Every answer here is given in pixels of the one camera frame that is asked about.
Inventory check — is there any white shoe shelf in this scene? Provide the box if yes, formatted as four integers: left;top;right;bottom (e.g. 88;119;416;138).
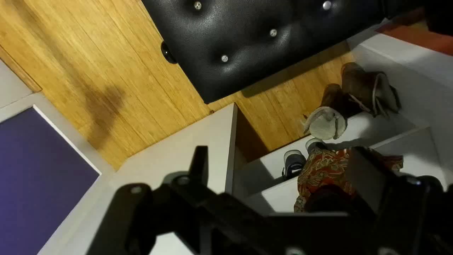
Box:
232;33;453;214

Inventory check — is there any white closet door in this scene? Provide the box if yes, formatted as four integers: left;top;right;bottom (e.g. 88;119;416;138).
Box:
41;104;238;255

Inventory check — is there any black tufted piano bench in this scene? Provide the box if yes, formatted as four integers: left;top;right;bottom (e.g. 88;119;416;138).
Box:
140;0;426;105

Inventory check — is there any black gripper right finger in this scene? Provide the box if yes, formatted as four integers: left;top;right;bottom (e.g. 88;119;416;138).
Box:
348;146;453;255

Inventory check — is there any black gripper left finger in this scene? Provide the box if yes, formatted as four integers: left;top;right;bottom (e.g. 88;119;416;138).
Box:
86;145;224;255

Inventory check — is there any red patterned cloth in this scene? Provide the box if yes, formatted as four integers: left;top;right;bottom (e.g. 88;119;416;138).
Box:
295;147;405;214

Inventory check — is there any dark sneaker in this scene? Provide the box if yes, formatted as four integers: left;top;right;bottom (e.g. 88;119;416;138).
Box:
304;136;329;156
282;149;307;179

